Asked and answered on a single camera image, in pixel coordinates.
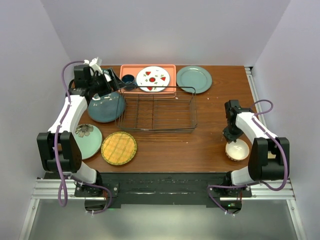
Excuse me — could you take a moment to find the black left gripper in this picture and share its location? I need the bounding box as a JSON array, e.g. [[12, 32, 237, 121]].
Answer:
[[88, 68, 126, 98]]

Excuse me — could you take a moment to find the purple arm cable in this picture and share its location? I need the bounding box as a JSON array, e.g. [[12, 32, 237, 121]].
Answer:
[[206, 99, 291, 218], [57, 60, 113, 218]]

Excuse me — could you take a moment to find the mint green flower plate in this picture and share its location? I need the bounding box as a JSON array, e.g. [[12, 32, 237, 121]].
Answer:
[[74, 124, 103, 160]]

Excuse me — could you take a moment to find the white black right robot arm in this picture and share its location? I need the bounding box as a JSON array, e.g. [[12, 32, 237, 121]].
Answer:
[[208, 100, 290, 197]]

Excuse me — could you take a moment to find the white bowl blue striped outside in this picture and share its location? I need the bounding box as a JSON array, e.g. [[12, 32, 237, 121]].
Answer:
[[225, 139, 250, 162]]

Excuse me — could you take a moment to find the black wire dish rack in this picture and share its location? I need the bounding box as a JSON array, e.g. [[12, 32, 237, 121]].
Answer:
[[115, 86, 198, 133]]

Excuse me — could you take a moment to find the aluminium frame rail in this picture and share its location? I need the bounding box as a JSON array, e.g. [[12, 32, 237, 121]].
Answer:
[[18, 66, 307, 240]]

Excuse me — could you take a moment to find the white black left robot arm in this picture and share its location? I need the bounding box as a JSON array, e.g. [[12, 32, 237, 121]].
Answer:
[[36, 61, 124, 206]]

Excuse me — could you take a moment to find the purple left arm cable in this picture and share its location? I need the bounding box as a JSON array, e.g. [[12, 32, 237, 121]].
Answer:
[[57, 60, 113, 218]]

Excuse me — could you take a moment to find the white plate dark patterned rim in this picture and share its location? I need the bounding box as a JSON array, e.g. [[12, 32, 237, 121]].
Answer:
[[102, 69, 112, 82]]

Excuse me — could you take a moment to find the dark blue mug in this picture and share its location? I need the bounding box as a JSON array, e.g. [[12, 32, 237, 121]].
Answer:
[[121, 74, 137, 91]]

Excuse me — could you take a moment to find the white watermelon pattern plate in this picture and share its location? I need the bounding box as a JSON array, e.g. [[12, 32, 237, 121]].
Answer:
[[135, 66, 171, 93]]

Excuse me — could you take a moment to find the dark teal speckled plate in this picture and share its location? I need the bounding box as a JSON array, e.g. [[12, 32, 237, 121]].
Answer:
[[87, 91, 126, 123]]

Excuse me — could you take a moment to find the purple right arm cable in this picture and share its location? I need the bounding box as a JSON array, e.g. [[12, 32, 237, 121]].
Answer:
[[206, 99, 291, 218]]

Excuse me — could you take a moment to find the grey green round plate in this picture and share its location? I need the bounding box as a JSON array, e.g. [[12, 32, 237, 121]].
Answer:
[[176, 65, 213, 94]]

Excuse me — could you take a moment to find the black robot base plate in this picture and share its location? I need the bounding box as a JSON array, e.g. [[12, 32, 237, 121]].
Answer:
[[74, 172, 253, 212]]

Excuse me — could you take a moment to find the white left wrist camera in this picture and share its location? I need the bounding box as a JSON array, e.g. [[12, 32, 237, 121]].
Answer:
[[84, 57, 103, 74]]

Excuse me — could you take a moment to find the yellow woven round coaster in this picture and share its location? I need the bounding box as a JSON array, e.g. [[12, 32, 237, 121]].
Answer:
[[100, 131, 138, 166]]

